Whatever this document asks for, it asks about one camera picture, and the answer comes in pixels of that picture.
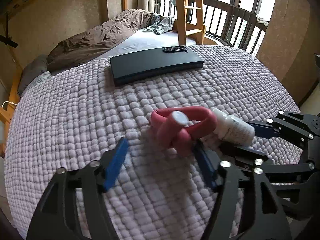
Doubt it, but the white pill bottle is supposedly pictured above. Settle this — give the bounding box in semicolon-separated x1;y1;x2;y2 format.
212;108;255;147

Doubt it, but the white tape roll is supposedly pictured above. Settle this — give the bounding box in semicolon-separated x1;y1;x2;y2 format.
171;111;189;127

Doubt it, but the lavender quilted bed cover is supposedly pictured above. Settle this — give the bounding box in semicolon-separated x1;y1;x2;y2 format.
3;44;303;240

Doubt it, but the black balcony railing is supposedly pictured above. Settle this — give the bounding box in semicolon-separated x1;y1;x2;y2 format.
153;0;270;55

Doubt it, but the black remote control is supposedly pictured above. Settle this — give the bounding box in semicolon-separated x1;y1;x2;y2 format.
163;46;188;53

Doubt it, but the wooden bunk ladder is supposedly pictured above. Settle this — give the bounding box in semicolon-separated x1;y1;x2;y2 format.
175;0;206;45

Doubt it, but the grey pillow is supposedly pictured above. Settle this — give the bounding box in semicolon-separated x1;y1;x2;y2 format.
17;55;48;97

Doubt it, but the black flat case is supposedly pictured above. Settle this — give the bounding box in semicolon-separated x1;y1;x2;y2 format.
110;46;204;86

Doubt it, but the brown rumpled duvet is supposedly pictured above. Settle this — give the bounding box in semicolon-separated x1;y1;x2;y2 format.
47;9;155;73

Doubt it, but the grey crumpled clothing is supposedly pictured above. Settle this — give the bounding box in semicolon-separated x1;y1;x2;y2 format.
143;14;175;35

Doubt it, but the wooden bed frame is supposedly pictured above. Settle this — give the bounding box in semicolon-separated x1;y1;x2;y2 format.
1;67;22;158

